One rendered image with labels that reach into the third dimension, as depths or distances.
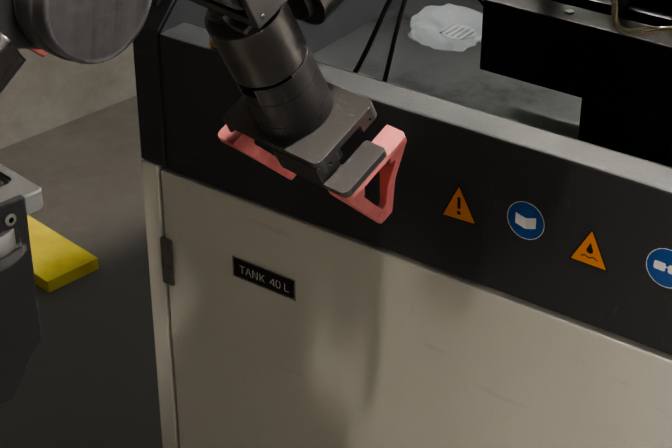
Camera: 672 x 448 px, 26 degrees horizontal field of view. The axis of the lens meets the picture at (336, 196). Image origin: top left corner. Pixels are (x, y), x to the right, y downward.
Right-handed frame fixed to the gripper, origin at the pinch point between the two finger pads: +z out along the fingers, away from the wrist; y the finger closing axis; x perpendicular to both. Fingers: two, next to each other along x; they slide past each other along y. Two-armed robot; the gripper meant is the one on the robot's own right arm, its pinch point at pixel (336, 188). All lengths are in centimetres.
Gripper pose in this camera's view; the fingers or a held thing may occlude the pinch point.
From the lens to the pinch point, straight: 112.0
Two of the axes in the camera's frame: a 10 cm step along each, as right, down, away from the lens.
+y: -7.1, -3.5, 6.1
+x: -6.3, 7.1, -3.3
